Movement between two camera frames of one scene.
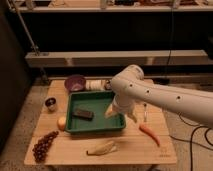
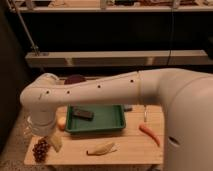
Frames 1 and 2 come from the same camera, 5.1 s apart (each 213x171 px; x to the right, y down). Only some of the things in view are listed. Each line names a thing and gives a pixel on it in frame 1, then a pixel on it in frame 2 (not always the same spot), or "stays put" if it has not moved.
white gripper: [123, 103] -> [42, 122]
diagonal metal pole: [30, 39] stays put
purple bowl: [75, 83] stays put
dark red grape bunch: [41, 147] stays put
